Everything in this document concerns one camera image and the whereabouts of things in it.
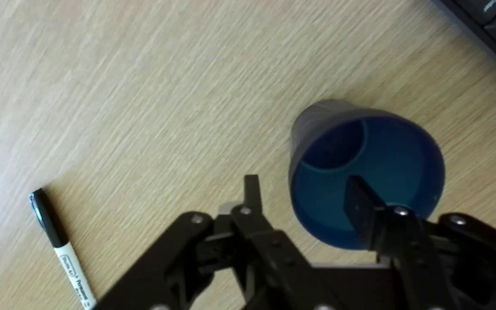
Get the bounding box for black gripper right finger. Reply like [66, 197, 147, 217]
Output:
[343, 176, 496, 310]

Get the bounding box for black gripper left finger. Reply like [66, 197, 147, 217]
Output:
[95, 174, 342, 310]

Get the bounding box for black and white marker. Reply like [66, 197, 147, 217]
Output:
[28, 186, 99, 310]

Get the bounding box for blue plastic cup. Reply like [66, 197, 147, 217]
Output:
[288, 99, 448, 252]

